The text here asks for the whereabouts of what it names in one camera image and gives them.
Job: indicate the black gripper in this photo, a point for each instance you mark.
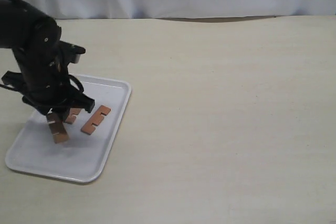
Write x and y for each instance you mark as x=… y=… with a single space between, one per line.
x=46 y=84

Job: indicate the orange notched block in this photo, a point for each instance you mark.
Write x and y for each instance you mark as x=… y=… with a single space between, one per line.
x=95 y=120
x=57 y=128
x=73 y=113

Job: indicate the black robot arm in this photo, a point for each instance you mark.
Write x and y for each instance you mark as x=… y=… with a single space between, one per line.
x=24 y=26

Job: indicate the white plastic tray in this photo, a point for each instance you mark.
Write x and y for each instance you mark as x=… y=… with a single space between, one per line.
x=82 y=158

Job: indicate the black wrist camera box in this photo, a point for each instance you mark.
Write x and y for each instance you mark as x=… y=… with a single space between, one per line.
x=70 y=53

